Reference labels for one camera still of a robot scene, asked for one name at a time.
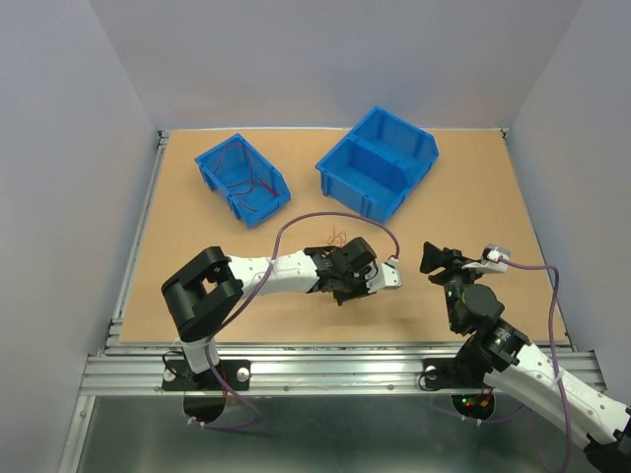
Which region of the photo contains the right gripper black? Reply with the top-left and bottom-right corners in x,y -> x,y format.
418,239 -> 485,332

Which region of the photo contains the pile of wires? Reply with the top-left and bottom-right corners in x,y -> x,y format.
319,225 -> 352,247

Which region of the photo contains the dark red wire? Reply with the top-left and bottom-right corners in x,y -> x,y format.
215,143 -> 280,214

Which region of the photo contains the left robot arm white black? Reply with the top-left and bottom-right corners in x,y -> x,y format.
161,237 -> 380,390

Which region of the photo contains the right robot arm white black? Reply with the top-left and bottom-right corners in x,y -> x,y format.
418,242 -> 630,472

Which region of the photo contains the large blue divided bin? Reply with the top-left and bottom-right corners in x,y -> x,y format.
315,106 -> 439,224

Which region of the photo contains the small blue plastic bin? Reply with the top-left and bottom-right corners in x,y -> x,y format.
194,133 -> 292,229

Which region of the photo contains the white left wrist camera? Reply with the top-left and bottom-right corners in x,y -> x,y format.
366,263 -> 402,294

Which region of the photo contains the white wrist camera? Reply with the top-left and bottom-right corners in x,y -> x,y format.
462,243 -> 511,274
366,263 -> 402,294

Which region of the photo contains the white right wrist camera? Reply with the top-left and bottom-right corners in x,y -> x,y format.
462,243 -> 511,274

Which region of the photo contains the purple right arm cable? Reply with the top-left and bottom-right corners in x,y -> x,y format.
460,258 -> 576,473

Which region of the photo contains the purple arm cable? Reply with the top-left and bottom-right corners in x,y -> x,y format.
460,258 -> 576,473
181,211 -> 401,431

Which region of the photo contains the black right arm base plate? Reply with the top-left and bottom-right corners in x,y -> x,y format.
417,358 -> 487,391

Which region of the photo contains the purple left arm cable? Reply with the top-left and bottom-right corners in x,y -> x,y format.
181,211 -> 401,431

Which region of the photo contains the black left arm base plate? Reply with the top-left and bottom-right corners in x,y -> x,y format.
162,359 -> 250,392

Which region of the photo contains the aluminium side frame rail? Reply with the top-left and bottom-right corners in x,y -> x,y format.
98,130 -> 171,355

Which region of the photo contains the aluminium mounting rail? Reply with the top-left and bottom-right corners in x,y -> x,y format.
81,344 -> 607,398

